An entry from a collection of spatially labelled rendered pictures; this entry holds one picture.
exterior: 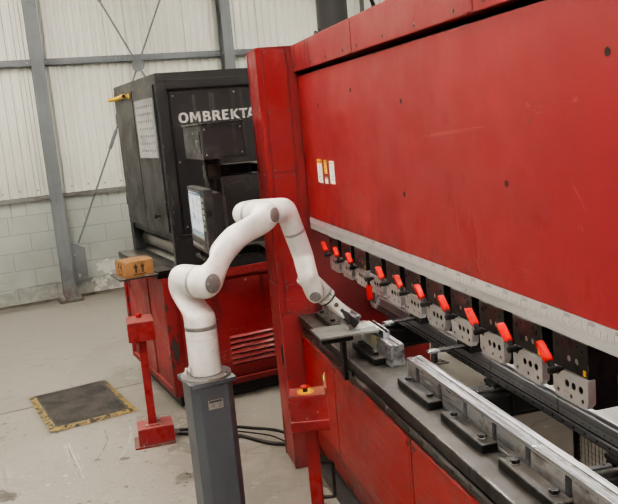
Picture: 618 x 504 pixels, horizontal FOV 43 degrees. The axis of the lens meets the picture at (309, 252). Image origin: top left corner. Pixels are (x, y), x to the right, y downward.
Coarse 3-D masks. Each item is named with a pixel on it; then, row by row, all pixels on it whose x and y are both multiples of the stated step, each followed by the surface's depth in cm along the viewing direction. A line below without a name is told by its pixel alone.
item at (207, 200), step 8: (200, 192) 424; (208, 192) 418; (216, 192) 426; (200, 200) 426; (208, 200) 419; (216, 200) 423; (208, 208) 419; (216, 208) 424; (208, 216) 420; (216, 216) 424; (208, 224) 420; (216, 224) 425; (224, 224) 426; (192, 232) 462; (208, 232) 421; (216, 232) 422; (200, 240) 442; (208, 240) 422; (200, 248) 445; (208, 248) 424
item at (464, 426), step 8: (448, 416) 262; (448, 424) 260; (456, 424) 254; (464, 424) 254; (472, 424) 253; (456, 432) 255; (464, 432) 248; (472, 432) 247; (472, 440) 243; (480, 440) 241; (488, 440) 240; (480, 448) 238; (488, 448) 238; (496, 448) 239
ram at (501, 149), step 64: (576, 0) 171; (384, 64) 287; (448, 64) 236; (512, 64) 200; (576, 64) 174; (320, 128) 379; (384, 128) 295; (448, 128) 242; (512, 128) 204; (576, 128) 177; (320, 192) 394; (384, 192) 304; (448, 192) 248; (512, 192) 209; (576, 192) 180; (384, 256) 314; (448, 256) 254; (512, 256) 213; (576, 256) 184
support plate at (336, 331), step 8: (320, 328) 349; (328, 328) 348; (336, 328) 347; (344, 328) 346; (368, 328) 342; (376, 328) 341; (320, 336) 336; (328, 336) 335; (336, 336) 334; (344, 336) 335
